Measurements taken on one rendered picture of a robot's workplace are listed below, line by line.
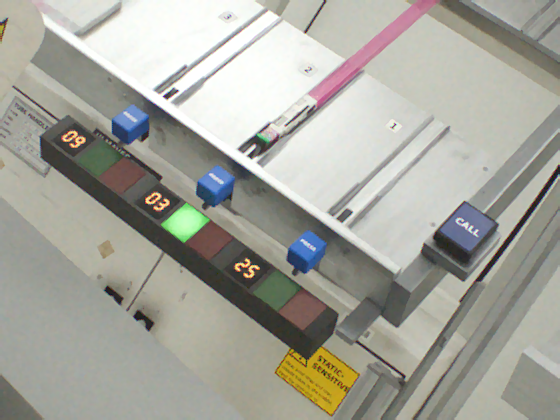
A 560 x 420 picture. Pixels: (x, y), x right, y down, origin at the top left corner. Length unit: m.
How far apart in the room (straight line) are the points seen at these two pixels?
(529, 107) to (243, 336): 1.73
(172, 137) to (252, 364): 0.39
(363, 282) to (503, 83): 2.02
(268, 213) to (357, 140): 0.12
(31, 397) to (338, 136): 0.56
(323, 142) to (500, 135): 1.92
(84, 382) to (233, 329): 0.70
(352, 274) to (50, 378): 0.43
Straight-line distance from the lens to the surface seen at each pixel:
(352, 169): 1.16
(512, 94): 3.09
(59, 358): 0.79
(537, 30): 1.36
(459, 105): 3.10
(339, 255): 1.11
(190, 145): 1.16
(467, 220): 1.09
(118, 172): 1.15
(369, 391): 1.11
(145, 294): 1.52
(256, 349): 1.46
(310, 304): 1.08
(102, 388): 0.79
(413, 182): 1.17
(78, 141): 1.17
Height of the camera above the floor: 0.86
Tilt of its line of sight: 8 degrees down
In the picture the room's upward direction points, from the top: 33 degrees clockwise
